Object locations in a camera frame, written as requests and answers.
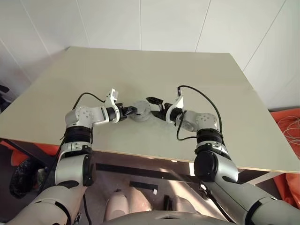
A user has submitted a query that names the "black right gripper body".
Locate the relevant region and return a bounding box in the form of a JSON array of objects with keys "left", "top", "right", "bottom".
[{"left": 159, "top": 102, "right": 172, "bottom": 120}]

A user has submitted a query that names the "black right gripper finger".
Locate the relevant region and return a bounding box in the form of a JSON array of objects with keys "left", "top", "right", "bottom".
[
  {"left": 150, "top": 112, "right": 167, "bottom": 121},
  {"left": 145, "top": 96, "right": 164, "bottom": 105}
]

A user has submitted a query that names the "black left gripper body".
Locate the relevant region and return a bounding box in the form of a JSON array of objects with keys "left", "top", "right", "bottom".
[{"left": 116, "top": 103, "right": 128, "bottom": 122}]

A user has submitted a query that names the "silver spoked motor cover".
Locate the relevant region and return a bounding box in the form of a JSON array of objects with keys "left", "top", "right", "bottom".
[{"left": 133, "top": 100, "right": 151, "bottom": 116}]

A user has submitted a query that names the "black strip on floor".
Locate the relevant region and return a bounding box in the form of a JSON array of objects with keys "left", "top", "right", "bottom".
[{"left": 129, "top": 180, "right": 158, "bottom": 190}]

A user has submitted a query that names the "beige rounded robot foot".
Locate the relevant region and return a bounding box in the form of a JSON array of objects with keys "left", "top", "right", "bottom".
[
  {"left": 104, "top": 189, "right": 131, "bottom": 221},
  {"left": 172, "top": 195, "right": 195, "bottom": 212}
]

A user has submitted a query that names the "orange fabric under table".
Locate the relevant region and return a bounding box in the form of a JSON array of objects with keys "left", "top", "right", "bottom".
[{"left": 11, "top": 142, "right": 59, "bottom": 165}]

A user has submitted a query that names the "grey robot torso edge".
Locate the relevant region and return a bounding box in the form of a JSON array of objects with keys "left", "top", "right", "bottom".
[{"left": 103, "top": 210, "right": 235, "bottom": 225}]

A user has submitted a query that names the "black chair part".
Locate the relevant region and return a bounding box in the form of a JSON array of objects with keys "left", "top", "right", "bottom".
[{"left": 0, "top": 85, "right": 10, "bottom": 104}]

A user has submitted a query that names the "black fuzzy bundle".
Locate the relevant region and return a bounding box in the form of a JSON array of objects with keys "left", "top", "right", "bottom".
[{"left": 9, "top": 159, "right": 39, "bottom": 200}]

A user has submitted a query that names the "orange fabric beside table leg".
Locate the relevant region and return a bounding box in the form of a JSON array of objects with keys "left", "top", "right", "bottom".
[{"left": 273, "top": 173, "right": 300, "bottom": 207}]

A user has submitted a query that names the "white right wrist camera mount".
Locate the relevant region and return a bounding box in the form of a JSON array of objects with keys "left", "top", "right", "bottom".
[{"left": 165, "top": 87, "right": 185, "bottom": 124}]

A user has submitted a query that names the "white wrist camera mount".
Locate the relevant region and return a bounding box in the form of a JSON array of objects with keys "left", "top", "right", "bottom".
[
  {"left": 165, "top": 87, "right": 185, "bottom": 124},
  {"left": 104, "top": 88, "right": 120, "bottom": 124}
]

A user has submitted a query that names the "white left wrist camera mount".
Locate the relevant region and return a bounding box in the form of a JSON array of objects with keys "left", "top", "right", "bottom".
[{"left": 104, "top": 88, "right": 120, "bottom": 124}]

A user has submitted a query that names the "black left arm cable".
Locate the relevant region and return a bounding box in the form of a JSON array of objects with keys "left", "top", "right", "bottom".
[{"left": 37, "top": 92, "right": 106, "bottom": 188}]

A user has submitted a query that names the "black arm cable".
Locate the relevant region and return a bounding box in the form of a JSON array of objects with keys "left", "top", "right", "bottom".
[
  {"left": 37, "top": 92, "right": 106, "bottom": 188},
  {"left": 176, "top": 85, "right": 223, "bottom": 141}
]

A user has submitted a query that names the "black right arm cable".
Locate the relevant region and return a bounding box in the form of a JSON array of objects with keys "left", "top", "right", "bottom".
[{"left": 176, "top": 85, "right": 223, "bottom": 141}]

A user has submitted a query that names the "black metal table frame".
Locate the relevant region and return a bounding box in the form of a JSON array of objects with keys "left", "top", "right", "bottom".
[{"left": 0, "top": 138, "right": 285, "bottom": 188}]

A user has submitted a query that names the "orange fabric with white cords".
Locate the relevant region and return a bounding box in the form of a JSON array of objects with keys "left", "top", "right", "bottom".
[{"left": 269, "top": 110, "right": 300, "bottom": 147}]

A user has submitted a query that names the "white cord bundle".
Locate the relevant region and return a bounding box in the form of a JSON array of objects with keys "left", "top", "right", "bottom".
[{"left": 282, "top": 117, "right": 300, "bottom": 146}]

